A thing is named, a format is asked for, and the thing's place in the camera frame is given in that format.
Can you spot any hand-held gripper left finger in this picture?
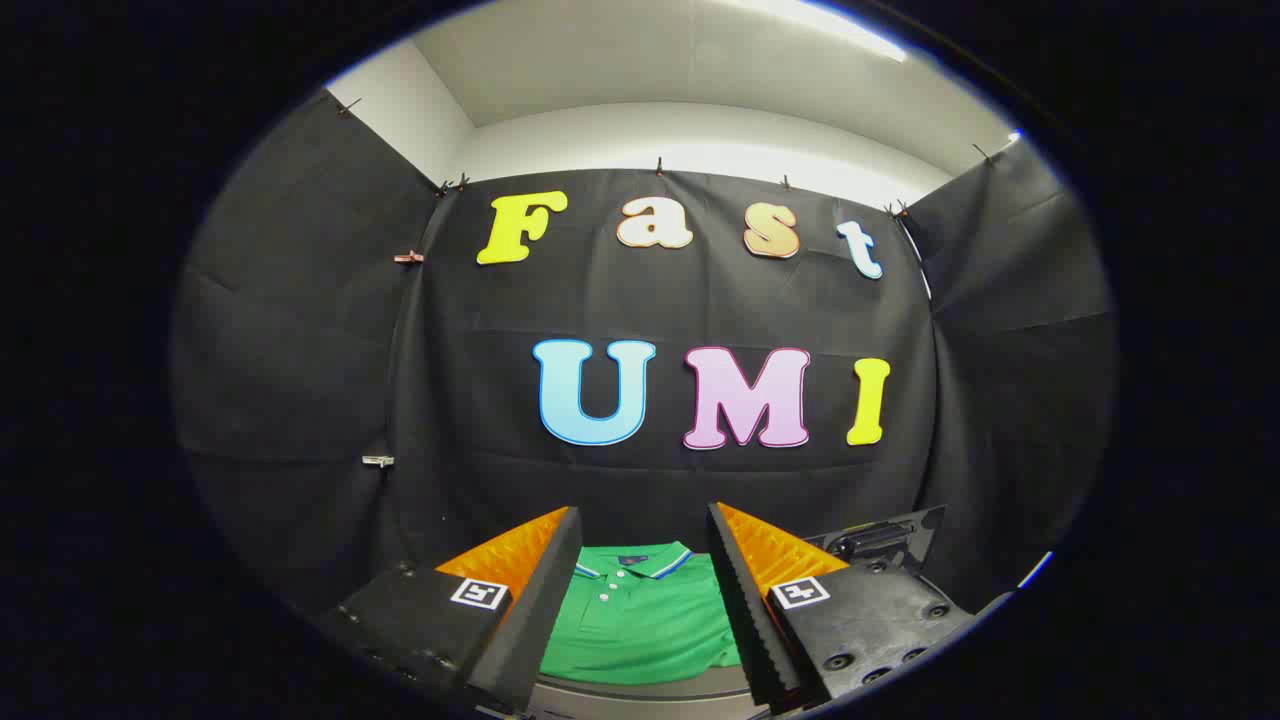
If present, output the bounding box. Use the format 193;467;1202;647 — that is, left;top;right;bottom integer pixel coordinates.
320;505;583;716

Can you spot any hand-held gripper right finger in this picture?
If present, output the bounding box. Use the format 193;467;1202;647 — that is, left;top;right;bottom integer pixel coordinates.
708;502;977;713

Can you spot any transparent washing machine lid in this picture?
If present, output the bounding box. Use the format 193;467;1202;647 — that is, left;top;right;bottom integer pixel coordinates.
805;505;947;577

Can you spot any green polo shirt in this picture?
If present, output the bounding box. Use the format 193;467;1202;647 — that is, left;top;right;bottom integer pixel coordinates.
540;541;743;687

